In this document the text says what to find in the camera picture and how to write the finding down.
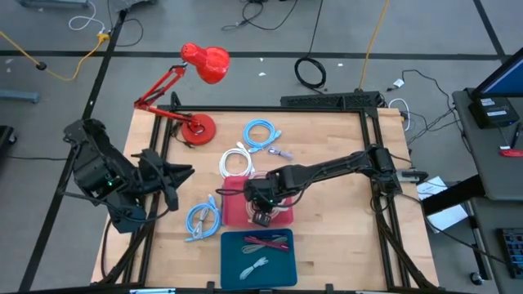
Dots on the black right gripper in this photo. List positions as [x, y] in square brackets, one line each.
[259, 192]

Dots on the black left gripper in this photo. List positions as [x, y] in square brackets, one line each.
[153, 173]

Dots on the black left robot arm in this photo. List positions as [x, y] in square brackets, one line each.
[98, 163]

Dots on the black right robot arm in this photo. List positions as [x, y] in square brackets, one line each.
[327, 167]

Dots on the red plastic tray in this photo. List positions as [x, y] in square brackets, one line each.
[233, 212]

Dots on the teal plastic tray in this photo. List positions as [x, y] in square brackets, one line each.
[278, 269]

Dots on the red desk lamp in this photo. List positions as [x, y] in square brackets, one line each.
[206, 63]

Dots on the black perforated bar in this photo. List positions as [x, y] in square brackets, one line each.
[327, 100]

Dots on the black round floor plug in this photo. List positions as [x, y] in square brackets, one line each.
[41, 66]

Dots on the white power adapter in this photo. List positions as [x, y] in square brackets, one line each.
[398, 83]

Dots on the black floor object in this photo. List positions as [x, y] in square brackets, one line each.
[5, 136]

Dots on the gray floor bar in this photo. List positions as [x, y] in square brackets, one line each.
[18, 96]

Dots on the white paper sheet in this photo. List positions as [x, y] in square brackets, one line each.
[449, 216]

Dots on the gray furniture base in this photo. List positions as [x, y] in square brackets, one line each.
[53, 3]

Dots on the black desk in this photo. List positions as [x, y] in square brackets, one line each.
[490, 171]

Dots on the black caster wheel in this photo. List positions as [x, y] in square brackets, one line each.
[476, 278]

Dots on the black mini computer box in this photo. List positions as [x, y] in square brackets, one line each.
[492, 112]

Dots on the red oval object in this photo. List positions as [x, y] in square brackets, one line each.
[511, 153]

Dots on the black keyboard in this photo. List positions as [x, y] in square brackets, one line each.
[512, 253]

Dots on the black pen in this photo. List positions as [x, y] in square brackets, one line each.
[515, 134]

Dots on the computer monitor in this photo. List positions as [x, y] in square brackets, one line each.
[508, 77]

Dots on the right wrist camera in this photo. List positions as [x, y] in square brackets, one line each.
[261, 219]

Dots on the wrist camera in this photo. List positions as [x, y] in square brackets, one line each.
[261, 219]
[171, 200]

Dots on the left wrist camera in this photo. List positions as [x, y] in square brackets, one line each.
[171, 200]

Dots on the black aluminium table frame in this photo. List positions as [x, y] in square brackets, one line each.
[261, 109]

